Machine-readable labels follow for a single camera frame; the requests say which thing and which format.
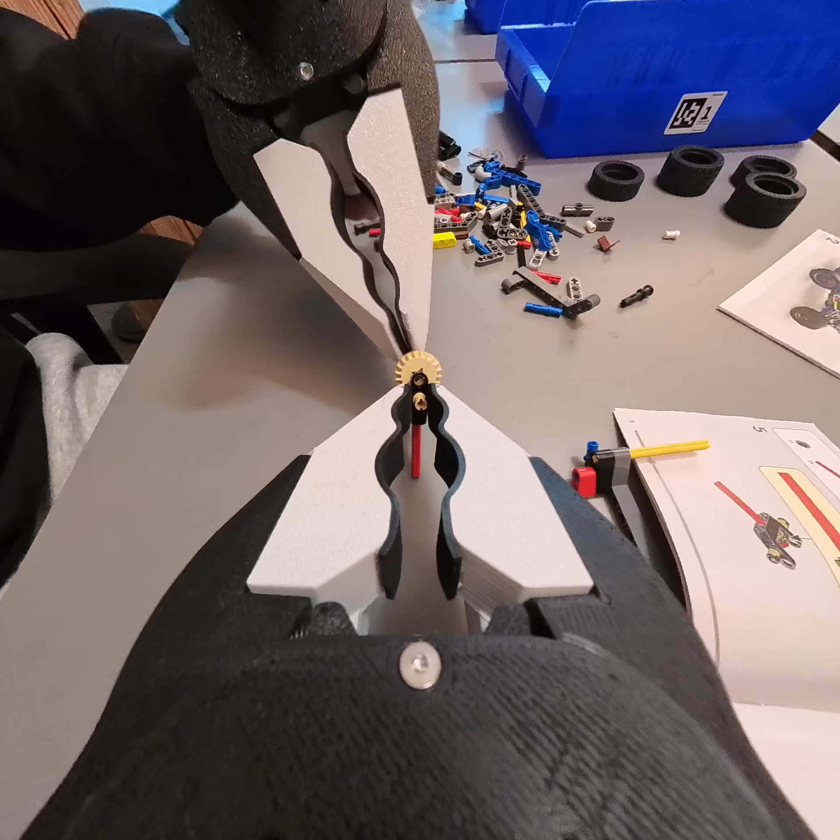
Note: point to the pile of small toy pieces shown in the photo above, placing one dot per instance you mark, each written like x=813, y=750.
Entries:
x=512, y=223

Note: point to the blue storage bin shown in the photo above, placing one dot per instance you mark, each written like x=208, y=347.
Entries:
x=485, y=13

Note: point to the gear and axle toy assembly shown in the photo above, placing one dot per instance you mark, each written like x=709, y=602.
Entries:
x=417, y=453

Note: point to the person's left forearm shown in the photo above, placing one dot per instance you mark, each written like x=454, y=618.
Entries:
x=98, y=131

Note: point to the person's black clothing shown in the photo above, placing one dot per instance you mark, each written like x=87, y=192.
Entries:
x=19, y=459

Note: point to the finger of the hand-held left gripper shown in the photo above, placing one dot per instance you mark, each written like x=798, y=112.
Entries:
x=302, y=197
x=407, y=216

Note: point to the light grey garment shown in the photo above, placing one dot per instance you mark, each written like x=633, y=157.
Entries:
x=72, y=407

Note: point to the yellow axle toy subassembly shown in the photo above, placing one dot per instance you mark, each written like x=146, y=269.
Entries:
x=663, y=449

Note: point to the closed instruction booklet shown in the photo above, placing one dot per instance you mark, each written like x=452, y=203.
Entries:
x=787, y=308

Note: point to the black rubber tyre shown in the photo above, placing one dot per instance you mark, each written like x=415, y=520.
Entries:
x=764, y=165
x=690, y=170
x=764, y=200
x=617, y=180

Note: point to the open instruction booklet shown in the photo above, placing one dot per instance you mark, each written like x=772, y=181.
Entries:
x=722, y=590

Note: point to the long black toy axle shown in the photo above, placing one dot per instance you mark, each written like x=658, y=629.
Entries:
x=630, y=515

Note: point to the brown toy piece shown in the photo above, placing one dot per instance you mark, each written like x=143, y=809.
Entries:
x=607, y=244

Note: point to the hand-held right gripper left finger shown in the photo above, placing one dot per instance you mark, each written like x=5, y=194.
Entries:
x=315, y=525

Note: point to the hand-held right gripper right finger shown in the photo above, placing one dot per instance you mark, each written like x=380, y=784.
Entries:
x=525, y=525

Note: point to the black toy pin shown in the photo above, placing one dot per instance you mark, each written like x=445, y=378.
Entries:
x=636, y=296

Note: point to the blue bin with tag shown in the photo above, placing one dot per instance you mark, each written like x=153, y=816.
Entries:
x=590, y=79

